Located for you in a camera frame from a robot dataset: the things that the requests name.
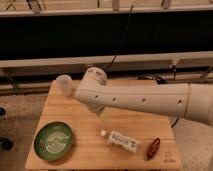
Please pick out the wooden table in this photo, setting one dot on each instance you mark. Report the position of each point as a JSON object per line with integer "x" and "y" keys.
{"x": 91, "y": 151}

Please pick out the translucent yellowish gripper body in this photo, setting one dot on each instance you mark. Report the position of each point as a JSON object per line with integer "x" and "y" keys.
{"x": 105, "y": 115}

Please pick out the green ceramic bowl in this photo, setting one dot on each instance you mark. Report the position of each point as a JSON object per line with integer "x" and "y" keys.
{"x": 53, "y": 141}

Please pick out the clear plastic cup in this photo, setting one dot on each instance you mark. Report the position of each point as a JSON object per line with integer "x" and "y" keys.
{"x": 63, "y": 82}

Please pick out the black chair wheel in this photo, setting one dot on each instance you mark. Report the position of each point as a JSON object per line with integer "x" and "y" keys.
{"x": 5, "y": 143}

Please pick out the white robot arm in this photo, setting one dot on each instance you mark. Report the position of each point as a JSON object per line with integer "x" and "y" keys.
{"x": 193, "y": 102}

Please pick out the brown red oval object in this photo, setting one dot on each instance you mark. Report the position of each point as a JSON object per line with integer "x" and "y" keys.
{"x": 153, "y": 148}

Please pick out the white plastic bottle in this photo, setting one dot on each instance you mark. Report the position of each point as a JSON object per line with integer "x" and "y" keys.
{"x": 119, "y": 139}

